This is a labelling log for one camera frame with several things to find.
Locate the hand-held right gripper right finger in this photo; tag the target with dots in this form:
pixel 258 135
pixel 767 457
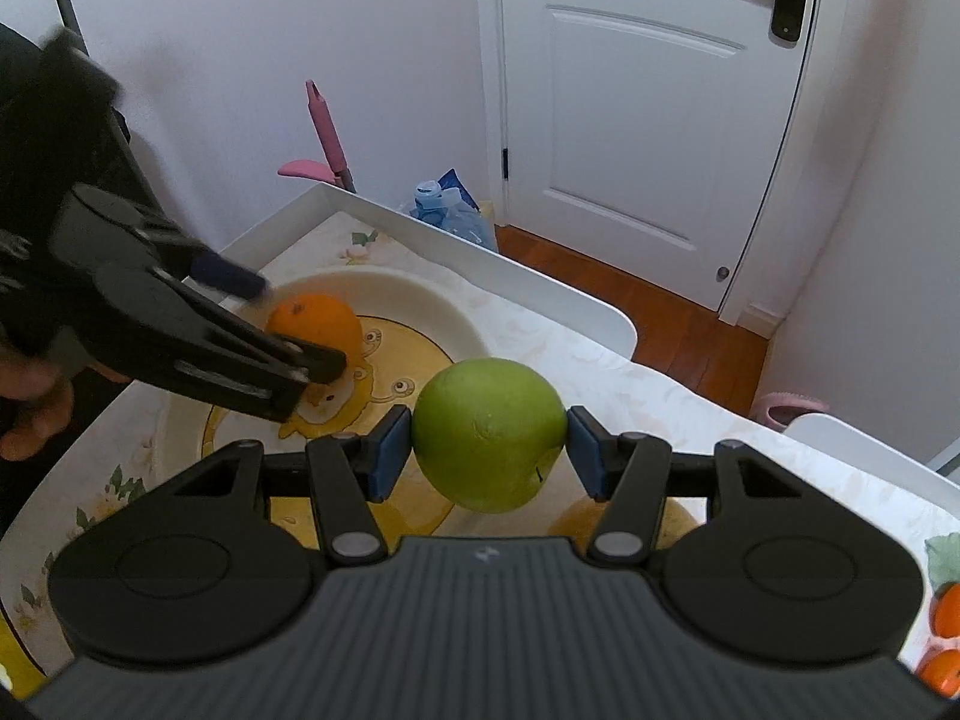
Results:
pixel 589 457

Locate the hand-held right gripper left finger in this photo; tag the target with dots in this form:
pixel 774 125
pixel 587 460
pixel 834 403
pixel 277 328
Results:
pixel 390 457

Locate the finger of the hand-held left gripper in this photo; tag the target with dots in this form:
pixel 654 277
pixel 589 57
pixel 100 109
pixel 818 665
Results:
pixel 225 275
pixel 322 364

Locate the orange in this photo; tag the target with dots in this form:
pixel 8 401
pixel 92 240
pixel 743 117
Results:
pixel 315 322

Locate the yellow red apple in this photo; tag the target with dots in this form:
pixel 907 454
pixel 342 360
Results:
pixel 577 521

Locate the green apple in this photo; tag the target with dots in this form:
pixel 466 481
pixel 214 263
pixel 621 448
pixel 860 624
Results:
pixel 487 427

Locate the cream cartoon print bowl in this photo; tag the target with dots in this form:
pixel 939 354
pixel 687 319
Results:
pixel 420 307

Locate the person's left hand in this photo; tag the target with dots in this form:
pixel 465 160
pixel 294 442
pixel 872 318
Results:
pixel 37 412

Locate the pink broom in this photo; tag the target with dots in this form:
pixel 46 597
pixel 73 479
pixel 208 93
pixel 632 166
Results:
pixel 324 120

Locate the blue plastic bag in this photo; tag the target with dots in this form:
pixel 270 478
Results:
pixel 457 221

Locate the pink slipper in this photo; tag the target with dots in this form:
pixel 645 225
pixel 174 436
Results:
pixel 787 405

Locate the door hinge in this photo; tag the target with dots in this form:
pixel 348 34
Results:
pixel 505 165

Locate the white door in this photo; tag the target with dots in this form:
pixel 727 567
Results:
pixel 637 127

